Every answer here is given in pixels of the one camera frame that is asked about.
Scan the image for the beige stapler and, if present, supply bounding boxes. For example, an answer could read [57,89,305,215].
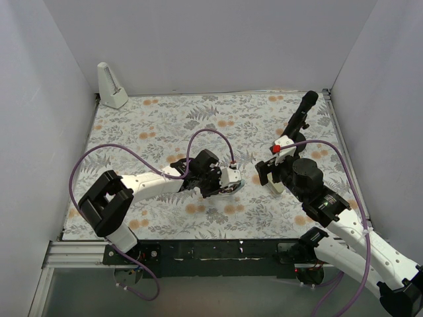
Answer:
[266,173,284,195]

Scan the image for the light blue stapler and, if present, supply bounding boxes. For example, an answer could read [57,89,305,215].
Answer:
[212,180,245,197]

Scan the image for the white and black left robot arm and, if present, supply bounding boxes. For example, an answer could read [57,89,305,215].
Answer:
[78,149,241,264]

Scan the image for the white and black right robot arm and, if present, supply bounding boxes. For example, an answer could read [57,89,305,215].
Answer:
[256,156,422,316]

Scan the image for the black microphone stand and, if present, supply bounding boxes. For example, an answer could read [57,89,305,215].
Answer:
[284,120,309,143]

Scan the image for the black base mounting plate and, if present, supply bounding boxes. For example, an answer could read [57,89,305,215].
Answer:
[102,238,325,285]

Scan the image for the floral patterned table mat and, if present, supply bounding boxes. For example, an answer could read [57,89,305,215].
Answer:
[61,90,369,241]

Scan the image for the white metronome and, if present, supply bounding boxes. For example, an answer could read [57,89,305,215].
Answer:
[97,62,129,109]

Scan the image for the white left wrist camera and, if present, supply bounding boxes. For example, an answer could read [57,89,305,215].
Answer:
[220,162,242,188]

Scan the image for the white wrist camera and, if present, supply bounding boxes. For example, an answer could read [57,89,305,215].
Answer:
[220,162,242,188]
[270,135,296,165]

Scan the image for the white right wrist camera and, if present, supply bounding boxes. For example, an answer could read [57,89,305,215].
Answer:
[270,135,296,165]

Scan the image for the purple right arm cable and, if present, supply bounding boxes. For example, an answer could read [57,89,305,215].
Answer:
[280,140,372,317]

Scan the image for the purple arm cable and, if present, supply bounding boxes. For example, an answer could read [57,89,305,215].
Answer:
[280,140,372,317]
[68,129,236,302]

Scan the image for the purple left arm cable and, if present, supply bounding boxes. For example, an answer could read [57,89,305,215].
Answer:
[68,129,236,302]

